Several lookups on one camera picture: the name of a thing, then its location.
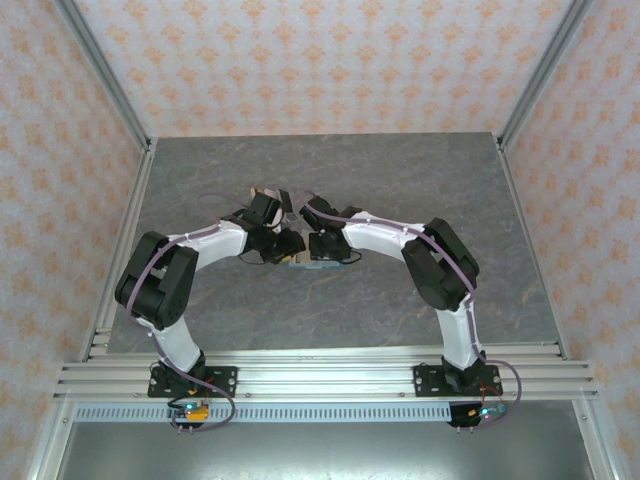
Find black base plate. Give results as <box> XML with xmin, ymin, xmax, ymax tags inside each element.
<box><xmin>412</xmin><ymin>364</ymin><xmax>501</xmax><ymax>399</ymax></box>
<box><xmin>147</xmin><ymin>366</ymin><xmax>239</xmax><ymax>399</ymax></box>

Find teal card holder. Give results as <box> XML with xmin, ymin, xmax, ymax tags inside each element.
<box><xmin>283</xmin><ymin>252</ymin><xmax>347</xmax><ymax>272</ymax></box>

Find small controller board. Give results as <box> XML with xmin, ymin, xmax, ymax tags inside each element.
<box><xmin>467</xmin><ymin>405</ymin><xmax>510</xmax><ymax>420</ymax></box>
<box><xmin>167</xmin><ymin>402</ymin><xmax>211</xmax><ymax>422</ymax></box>

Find aluminium mounting rail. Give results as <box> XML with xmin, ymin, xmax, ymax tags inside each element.
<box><xmin>52</xmin><ymin>349</ymin><xmax>599</xmax><ymax>402</ymax></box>

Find aluminium frame post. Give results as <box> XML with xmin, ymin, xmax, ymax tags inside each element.
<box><xmin>53</xmin><ymin>0</ymin><xmax>153</xmax><ymax>150</ymax></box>
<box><xmin>498</xmin><ymin>0</ymin><xmax>597</xmax><ymax>149</ymax></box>

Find aluminium side rail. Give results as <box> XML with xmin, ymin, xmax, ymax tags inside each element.
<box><xmin>494</xmin><ymin>134</ymin><xmax>571</xmax><ymax>361</ymax></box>
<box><xmin>79</xmin><ymin>138</ymin><xmax>159</xmax><ymax>362</ymax></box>

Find grey slotted cable duct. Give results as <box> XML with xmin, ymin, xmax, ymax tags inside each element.
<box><xmin>74</xmin><ymin>403</ymin><xmax>576</xmax><ymax>425</ymax></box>

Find aluminium frame leg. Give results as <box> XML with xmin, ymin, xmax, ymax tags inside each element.
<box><xmin>27</xmin><ymin>399</ymin><xmax>76</xmax><ymax>480</ymax></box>
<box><xmin>572</xmin><ymin>399</ymin><xmax>619</xmax><ymax>480</ymax></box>

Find grey metal sheet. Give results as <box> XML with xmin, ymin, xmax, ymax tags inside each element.
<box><xmin>54</xmin><ymin>422</ymin><xmax>601</xmax><ymax>480</ymax></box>

